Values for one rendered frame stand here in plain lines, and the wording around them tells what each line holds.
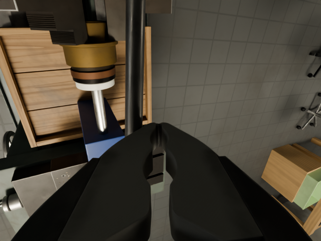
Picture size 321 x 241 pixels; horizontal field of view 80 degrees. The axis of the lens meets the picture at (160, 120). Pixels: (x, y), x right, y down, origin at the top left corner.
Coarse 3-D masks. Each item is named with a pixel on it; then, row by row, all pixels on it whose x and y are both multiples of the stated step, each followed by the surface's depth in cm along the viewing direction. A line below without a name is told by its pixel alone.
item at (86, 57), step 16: (96, 32) 29; (64, 48) 30; (80, 48) 29; (96, 48) 29; (112, 48) 31; (80, 64) 30; (96, 64) 30; (112, 64) 32; (80, 80) 32; (96, 80) 32
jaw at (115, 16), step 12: (108, 0) 29; (120, 0) 29; (156, 0) 30; (168, 0) 31; (108, 12) 29; (120, 12) 30; (156, 12) 31; (168, 12) 31; (108, 24) 30; (120, 24) 30; (108, 36) 31; (120, 36) 31
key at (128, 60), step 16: (128, 0) 11; (144, 0) 12; (128, 16) 11; (144, 16) 12; (128, 32) 12; (144, 32) 12; (128, 48) 12; (128, 64) 12; (128, 80) 12; (128, 96) 12; (128, 112) 13; (128, 128) 13
